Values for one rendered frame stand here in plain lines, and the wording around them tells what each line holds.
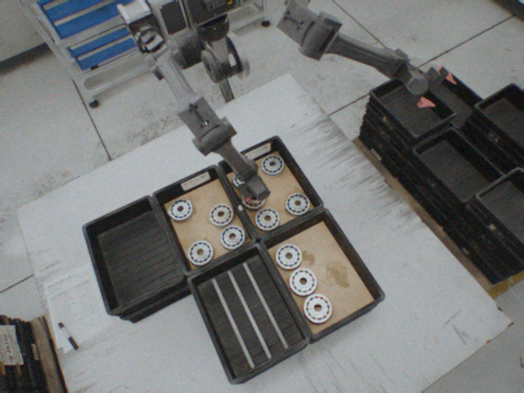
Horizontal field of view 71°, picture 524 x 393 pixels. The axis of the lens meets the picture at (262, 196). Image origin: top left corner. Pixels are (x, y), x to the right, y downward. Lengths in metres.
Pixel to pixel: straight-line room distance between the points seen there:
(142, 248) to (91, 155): 1.59
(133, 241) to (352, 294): 0.91
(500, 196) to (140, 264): 1.77
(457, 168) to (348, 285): 1.16
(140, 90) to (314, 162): 1.92
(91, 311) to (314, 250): 0.97
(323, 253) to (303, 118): 0.79
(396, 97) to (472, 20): 1.65
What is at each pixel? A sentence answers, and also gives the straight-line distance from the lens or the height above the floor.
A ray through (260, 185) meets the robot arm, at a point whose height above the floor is 1.09.
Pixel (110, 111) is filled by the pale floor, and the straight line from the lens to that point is 3.28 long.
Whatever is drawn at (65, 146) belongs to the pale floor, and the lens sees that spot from 3.24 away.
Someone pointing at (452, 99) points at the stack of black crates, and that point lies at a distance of 2.82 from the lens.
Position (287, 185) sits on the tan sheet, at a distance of 1.59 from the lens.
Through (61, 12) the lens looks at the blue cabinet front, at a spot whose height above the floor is 0.77.
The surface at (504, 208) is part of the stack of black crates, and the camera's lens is 2.20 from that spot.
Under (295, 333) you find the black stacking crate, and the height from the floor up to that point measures 0.83.
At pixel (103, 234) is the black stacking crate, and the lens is 1.70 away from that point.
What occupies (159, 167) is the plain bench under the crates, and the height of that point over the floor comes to 0.70.
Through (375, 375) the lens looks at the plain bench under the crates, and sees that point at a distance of 1.56.
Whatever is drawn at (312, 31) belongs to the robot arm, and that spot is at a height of 1.59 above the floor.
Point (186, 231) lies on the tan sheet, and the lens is 1.56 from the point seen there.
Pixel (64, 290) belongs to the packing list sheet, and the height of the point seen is 0.70.
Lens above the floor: 2.23
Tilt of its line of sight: 63 degrees down
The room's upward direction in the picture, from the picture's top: 9 degrees counter-clockwise
